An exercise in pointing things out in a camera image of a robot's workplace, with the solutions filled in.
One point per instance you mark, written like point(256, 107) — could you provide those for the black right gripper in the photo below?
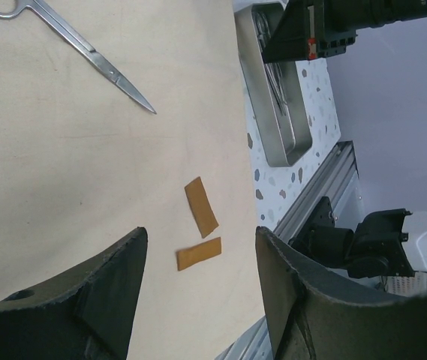
point(309, 30)

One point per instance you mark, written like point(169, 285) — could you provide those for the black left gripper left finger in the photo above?
point(86, 312)

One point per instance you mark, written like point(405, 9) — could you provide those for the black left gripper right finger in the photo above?
point(314, 313)

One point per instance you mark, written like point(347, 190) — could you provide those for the brown bandage strip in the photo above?
point(190, 256)
point(200, 207)

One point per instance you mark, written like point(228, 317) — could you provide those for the steel surgical scissors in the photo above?
point(82, 46)

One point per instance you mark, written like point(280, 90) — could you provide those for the long steel tweezers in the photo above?
point(282, 95)

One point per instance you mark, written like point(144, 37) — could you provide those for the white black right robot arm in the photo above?
point(387, 242)

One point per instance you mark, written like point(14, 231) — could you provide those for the steel instrument tray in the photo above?
point(285, 138)

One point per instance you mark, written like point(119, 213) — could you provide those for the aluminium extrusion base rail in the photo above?
point(336, 178)

